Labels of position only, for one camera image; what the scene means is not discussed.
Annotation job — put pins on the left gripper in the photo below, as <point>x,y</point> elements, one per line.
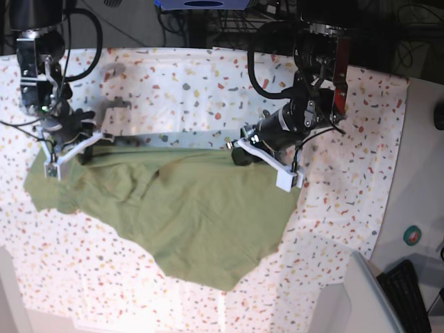
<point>290,126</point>

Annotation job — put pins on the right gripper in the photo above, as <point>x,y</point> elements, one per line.
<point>70,127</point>

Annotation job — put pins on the green t-shirt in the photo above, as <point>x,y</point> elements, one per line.
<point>202,218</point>

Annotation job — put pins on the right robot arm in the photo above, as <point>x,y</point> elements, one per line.
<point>44,83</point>

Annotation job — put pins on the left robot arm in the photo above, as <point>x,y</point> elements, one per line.
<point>316,100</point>

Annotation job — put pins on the terrazzo patterned tablecloth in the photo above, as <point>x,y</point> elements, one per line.
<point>76,266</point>

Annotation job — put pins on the blue box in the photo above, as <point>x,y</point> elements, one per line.
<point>205,4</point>

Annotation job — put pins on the green tape roll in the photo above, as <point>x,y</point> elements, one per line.
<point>412,235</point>

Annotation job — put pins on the grey plastic bin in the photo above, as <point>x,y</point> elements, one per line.
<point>357,304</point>

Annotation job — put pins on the black keyboard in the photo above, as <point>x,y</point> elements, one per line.
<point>400,285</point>

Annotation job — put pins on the black object at right edge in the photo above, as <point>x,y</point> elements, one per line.
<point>438,116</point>

